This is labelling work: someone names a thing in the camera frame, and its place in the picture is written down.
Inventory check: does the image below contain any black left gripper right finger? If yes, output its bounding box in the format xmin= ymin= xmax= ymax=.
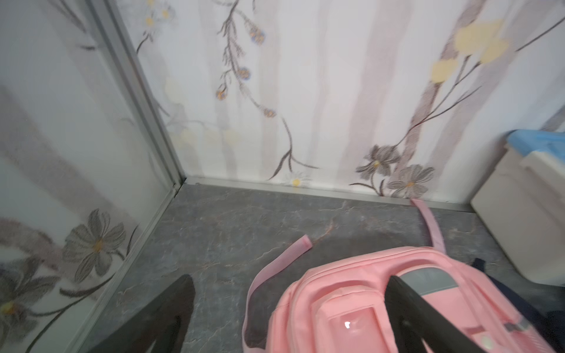
xmin=385 ymin=276 xmax=483 ymax=353

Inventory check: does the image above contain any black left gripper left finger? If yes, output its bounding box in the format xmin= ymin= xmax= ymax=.
xmin=91 ymin=274 xmax=196 ymax=353

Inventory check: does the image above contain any navy blue backpack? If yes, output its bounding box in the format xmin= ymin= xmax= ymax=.
xmin=488 ymin=275 xmax=564 ymax=352

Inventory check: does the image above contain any pink backpack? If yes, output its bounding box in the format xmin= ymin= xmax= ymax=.
xmin=265 ymin=200 xmax=556 ymax=352

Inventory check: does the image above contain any white box with blue lid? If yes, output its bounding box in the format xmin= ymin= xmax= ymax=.
xmin=471 ymin=129 xmax=564 ymax=287

